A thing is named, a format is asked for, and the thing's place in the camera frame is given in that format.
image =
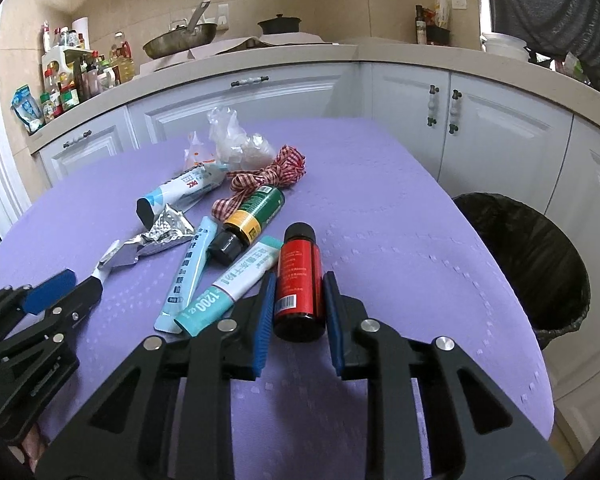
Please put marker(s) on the silver foil wrapper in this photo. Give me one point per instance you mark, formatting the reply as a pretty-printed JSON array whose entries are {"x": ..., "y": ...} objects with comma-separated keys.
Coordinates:
[{"x": 170, "y": 229}]

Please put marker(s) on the red checkered ribbon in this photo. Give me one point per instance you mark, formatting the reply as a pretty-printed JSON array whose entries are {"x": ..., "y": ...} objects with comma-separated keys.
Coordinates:
[{"x": 288, "y": 167}]

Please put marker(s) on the person left hand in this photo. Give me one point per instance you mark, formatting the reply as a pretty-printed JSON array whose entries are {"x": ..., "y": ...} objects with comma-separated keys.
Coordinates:
[{"x": 34, "y": 445}]

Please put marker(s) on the clear orange printed wrapper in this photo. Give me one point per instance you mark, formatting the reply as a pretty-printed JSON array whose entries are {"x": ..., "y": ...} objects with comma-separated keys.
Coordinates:
[{"x": 196, "y": 153}]

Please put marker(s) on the steel wok pan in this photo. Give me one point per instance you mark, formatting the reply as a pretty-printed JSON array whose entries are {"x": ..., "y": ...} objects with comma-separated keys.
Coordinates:
[{"x": 193, "y": 34}]

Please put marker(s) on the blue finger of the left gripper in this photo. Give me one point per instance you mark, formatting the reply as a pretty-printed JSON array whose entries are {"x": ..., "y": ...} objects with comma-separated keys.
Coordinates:
[
  {"x": 46, "y": 294},
  {"x": 77, "y": 304}
]

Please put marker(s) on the cooking oil bottle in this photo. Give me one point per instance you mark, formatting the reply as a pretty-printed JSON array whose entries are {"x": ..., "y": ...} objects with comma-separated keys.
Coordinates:
[{"x": 121, "y": 57}]

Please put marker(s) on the white lidded bowl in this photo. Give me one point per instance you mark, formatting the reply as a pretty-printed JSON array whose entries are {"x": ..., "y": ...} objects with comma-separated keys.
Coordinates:
[{"x": 504, "y": 45}]

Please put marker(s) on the green amber bottle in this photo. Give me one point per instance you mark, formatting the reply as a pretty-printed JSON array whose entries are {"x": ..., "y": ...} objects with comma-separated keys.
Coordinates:
[{"x": 239, "y": 231}]

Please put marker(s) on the white spice rack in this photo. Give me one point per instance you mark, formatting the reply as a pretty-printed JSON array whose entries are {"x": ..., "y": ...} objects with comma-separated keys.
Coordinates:
[{"x": 59, "y": 60}]

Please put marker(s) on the red black utensil holder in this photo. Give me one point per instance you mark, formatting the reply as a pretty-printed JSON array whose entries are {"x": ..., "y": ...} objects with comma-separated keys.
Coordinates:
[{"x": 438, "y": 36}]

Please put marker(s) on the light blue long sachet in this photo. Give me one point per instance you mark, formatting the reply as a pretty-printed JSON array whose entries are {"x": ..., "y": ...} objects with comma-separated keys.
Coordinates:
[{"x": 185, "y": 282}]

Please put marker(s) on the blue white packet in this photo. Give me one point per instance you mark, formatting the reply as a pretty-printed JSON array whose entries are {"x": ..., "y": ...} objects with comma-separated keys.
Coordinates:
[{"x": 27, "y": 109}]

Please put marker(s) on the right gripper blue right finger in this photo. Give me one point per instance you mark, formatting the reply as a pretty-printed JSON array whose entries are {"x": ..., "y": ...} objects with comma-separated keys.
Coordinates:
[{"x": 333, "y": 304}]

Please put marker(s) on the red bottle black cap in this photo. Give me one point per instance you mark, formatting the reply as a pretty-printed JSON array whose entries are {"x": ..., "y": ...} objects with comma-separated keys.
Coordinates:
[{"x": 298, "y": 311}]

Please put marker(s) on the black trash bin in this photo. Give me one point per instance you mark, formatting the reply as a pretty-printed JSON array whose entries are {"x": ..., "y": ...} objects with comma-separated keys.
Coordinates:
[{"x": 545, "y": 270}]

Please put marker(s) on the dark sauce bottle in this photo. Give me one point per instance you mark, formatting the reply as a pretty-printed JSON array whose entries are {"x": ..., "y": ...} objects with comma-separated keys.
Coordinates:
[{"x": 421, "y": 25}]

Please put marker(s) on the purple tablecloth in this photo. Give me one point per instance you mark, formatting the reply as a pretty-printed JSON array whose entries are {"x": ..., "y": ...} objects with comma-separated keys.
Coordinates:
[{"x": 382, "y": 224}]

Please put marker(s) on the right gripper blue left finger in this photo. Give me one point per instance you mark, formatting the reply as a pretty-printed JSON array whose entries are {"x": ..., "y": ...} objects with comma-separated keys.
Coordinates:
[{"x": 262, "y": 322}]

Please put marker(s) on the clear plastic bag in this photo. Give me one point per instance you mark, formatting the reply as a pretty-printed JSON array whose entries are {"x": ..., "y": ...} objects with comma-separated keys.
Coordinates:
[{"x": 234, "y": 147}]

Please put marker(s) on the blue white snack pouch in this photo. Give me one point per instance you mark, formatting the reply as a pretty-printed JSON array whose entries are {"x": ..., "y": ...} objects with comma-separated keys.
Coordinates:
[{"x": 182, "y": 192}]

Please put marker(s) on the white corner cabinets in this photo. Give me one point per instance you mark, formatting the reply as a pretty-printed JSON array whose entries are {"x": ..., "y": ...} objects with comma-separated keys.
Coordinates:
[{"x": 533, "y": 136}]

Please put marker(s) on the teal white tube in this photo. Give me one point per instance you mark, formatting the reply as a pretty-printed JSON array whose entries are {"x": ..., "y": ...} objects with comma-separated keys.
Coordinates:
[{"x": 225, "y": 291}]

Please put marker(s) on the black clay pot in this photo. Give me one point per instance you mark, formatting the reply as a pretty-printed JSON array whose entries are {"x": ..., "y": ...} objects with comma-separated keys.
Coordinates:
[{"x": 281, "y": 24}]

